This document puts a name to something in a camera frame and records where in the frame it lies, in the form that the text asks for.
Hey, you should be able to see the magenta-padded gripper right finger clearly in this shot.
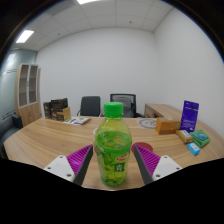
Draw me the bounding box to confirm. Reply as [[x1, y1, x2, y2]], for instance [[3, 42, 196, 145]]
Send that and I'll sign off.
[[133, 143, 183, 187]]

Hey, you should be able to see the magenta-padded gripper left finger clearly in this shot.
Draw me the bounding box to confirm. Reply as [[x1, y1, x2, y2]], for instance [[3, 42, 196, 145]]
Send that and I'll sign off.
[[43, 143, 94, 187]]

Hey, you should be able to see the green drink bottle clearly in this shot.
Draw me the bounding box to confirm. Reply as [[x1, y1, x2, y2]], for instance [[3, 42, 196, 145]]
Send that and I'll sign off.
[[94, 101, 133, 188]]

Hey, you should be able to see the small blue box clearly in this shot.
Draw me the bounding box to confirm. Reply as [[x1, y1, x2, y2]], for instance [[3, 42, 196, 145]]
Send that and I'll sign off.
[[186, 142, 202, 157]]

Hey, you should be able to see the brown cardboard box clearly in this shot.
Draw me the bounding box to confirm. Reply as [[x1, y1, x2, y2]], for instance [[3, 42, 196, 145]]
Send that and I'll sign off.
[[154, 117, 182, 136]]

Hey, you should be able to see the green pack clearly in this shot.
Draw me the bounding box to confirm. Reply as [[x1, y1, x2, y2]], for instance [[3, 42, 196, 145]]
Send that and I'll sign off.
[[189, 129, 211, 149]]

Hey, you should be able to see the round grey disc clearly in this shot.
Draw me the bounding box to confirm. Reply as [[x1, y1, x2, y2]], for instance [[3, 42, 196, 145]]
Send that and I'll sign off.
[[137, 117, 158, 130]]

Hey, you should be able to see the white printed leaflet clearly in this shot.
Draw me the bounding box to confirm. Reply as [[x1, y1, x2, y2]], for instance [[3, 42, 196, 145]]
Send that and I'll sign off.
[[63, 116, 91, 126]]

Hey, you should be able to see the small tan cardboard box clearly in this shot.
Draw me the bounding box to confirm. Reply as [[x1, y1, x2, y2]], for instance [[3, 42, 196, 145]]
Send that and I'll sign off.
[[54, 106, 72, 122]]

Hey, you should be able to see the wooden side desk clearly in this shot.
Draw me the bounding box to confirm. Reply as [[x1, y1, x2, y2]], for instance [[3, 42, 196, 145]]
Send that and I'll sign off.
[[143, 102, 185, 121]]

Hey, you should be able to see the purple pouch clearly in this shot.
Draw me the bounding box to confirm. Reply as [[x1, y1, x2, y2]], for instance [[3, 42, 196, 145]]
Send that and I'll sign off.
[[180, 100, 200, 133]]

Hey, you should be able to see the dark brown box stack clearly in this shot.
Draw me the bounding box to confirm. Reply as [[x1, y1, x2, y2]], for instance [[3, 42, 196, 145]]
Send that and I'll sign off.
[[42, 97, 69, 120]]

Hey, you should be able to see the black sofa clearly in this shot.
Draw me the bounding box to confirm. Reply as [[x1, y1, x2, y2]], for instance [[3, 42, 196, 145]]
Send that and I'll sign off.
[[0, 113, 24, 159]]

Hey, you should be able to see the wooden shelf cabinet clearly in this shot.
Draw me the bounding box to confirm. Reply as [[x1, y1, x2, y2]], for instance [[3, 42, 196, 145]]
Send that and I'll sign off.
[[14, 63, 43, 127]]

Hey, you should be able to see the black office chair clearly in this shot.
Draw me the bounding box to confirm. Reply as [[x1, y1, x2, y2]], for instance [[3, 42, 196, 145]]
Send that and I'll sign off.
[[77, 95, 102, 117]]

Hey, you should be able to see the grey mesh office chair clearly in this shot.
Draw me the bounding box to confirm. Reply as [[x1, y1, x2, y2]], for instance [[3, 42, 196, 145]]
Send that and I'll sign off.
[[100, 93, 144, 118]]

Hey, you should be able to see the rectangular ceiling light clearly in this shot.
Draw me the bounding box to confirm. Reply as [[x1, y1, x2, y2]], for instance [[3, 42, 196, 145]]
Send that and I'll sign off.
[[15, 29, 35, 44], [76, 0, 100, 5]]

